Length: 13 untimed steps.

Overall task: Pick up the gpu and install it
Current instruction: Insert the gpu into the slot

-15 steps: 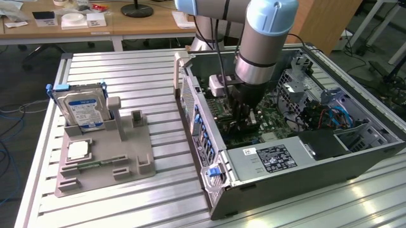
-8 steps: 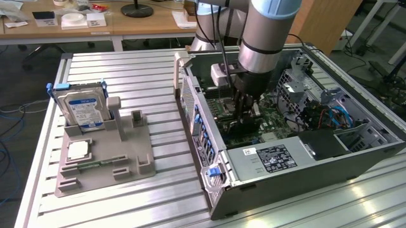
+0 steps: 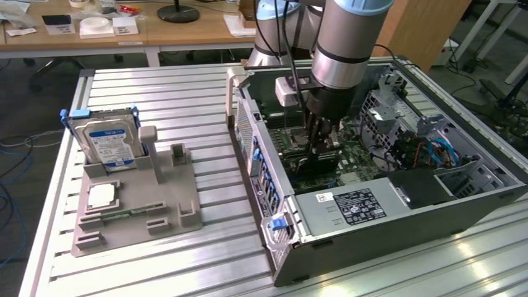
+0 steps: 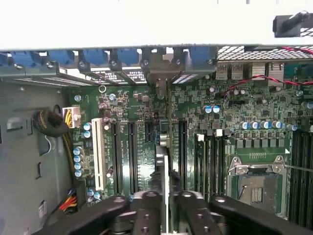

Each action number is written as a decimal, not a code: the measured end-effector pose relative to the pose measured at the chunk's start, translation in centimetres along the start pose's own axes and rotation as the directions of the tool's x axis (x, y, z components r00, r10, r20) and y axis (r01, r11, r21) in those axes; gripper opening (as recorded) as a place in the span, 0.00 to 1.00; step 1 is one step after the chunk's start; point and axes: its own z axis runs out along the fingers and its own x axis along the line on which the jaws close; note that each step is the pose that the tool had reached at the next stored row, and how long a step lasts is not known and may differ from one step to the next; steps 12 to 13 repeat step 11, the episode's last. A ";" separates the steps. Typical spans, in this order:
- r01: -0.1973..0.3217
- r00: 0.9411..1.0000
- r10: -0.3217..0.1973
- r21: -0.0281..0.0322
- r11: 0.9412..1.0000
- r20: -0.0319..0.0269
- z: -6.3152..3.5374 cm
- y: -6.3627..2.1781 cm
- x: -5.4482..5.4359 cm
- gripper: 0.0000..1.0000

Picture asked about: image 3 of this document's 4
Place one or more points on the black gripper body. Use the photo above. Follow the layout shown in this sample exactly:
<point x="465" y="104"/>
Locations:
<point x="329" y="102"/>

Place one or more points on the graphics card with metal bracket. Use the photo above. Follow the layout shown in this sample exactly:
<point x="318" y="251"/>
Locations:
<point x="318" y="165"/>

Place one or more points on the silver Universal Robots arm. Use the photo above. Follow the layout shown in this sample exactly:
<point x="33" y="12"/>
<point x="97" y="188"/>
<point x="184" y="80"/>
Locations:
<point x="341" y="40"/>

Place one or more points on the CPU socket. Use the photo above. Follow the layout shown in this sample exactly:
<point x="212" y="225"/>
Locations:
<point x="297" y="137"/>

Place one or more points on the green motherboard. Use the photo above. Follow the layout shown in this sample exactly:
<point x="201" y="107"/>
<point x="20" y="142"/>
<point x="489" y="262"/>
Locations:
<point x="354" y="164"/>

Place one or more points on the metal drive cage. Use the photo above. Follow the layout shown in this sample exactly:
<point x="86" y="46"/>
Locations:
<point x="382" y="123"/>

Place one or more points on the grey power supply unit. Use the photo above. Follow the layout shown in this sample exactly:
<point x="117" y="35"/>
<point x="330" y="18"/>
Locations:
<point x="317" y="213"/>

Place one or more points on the blue case latch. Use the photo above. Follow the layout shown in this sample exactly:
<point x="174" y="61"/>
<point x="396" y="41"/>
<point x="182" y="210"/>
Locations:
<point x="276" y="224"/>

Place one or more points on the white paper stack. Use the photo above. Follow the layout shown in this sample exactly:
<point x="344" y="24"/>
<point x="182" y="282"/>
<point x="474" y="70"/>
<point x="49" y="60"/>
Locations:
<point x="238" y="26"/>

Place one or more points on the wooden cabinet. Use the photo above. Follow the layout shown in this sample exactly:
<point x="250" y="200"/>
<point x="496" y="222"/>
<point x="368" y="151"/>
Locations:
<point x="428" y="31"/>

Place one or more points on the brown cardboard box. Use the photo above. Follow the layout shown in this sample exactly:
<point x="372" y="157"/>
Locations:
<point x="246" y="10"/>

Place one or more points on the open dark grey PC case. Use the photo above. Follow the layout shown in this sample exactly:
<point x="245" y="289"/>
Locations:
<point x="370" y="247"/>

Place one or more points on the wooden desk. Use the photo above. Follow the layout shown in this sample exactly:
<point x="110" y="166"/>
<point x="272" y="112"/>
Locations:
<point x="185" y="31"/>

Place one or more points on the black round lamp base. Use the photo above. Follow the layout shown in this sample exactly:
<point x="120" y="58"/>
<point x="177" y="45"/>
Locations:
<point x="177" y="14"/>

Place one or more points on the grey parts rack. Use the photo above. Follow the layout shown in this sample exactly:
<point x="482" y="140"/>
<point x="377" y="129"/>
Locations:
<point x="136" y="191"/>

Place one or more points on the hard disk in blue caddy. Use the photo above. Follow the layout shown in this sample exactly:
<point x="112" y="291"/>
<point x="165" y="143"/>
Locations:
<point x="109" y="142"/>

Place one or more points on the green RAM stick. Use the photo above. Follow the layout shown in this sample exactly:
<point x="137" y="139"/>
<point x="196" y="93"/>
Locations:
<point x="122" y="214"/>

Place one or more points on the silver CPU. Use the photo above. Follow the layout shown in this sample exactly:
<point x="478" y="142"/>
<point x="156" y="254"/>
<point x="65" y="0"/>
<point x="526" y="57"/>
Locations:
<point x="100" y="195"/>

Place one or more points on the plain white box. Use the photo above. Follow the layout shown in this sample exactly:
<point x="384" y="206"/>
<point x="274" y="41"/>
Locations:
<point x="124" y="26"/>

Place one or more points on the red packet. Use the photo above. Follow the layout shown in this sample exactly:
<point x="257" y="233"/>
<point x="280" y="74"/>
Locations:
<point x="128" y="10"/>

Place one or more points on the white box with round dish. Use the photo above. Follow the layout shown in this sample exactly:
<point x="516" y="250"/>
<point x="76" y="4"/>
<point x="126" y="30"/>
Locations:
<point x="96" y="29"/>

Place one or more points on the white tape roll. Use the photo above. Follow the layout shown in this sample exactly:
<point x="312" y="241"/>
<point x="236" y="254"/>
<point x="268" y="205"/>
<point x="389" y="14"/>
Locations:
<point x="77" y="3"/>

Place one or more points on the black office chair base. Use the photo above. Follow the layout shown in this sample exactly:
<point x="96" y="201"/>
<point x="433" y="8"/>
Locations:
<point x="41" y="71"/>

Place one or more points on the white box with black lid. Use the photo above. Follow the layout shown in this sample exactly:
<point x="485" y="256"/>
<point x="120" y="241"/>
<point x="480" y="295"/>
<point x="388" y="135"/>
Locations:
<point x="58" y="26"/>

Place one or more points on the white paper label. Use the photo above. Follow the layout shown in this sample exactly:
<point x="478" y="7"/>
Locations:
<point x="20" y="31"/>

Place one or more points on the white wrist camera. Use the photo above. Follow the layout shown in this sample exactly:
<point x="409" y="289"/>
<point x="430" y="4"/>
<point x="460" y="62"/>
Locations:
<point x="288" y="91"/>

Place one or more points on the white table frame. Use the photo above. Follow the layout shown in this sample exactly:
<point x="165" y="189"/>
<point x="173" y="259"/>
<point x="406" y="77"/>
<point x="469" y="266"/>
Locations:
<point x="518" y="69"/>

